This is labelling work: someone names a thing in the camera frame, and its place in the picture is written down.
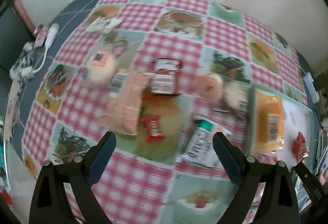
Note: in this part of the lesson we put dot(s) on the orange cake snack packet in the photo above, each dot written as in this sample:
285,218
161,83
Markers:
269,113

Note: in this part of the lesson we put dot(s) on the peach pink snack bag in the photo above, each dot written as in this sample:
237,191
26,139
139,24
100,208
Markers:
124,101

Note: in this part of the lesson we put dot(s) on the white power strip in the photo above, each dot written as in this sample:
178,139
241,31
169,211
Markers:
309,82

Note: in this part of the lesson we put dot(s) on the checkered cake print tablecloth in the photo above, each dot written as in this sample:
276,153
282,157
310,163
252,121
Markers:
143,182

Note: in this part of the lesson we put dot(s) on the small red candy packet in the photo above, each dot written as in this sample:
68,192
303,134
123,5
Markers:
151,123

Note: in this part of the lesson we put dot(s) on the white crumpled wrapper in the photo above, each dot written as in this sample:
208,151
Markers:
103,25

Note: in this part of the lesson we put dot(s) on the clear bread roll packet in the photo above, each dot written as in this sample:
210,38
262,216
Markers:
209,87

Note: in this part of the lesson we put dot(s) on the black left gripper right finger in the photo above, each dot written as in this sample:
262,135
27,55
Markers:
278,203

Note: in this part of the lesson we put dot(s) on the white charger with cable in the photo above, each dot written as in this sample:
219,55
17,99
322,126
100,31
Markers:
29,72

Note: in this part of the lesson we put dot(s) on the dark red snack box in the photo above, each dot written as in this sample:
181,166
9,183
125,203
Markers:
166,77

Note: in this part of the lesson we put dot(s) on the green white cracker packet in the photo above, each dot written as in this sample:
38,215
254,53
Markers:
197,148

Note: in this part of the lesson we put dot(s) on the red crinkled snack packet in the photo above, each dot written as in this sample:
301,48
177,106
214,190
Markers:
300,148

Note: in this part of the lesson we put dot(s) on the clear dark snack packet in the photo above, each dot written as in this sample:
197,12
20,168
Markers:
235,99

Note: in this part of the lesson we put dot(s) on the teal rimmed white tray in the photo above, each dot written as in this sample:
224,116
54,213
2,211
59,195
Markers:
296,118

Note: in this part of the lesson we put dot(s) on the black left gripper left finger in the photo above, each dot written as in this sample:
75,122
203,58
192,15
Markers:
50,203

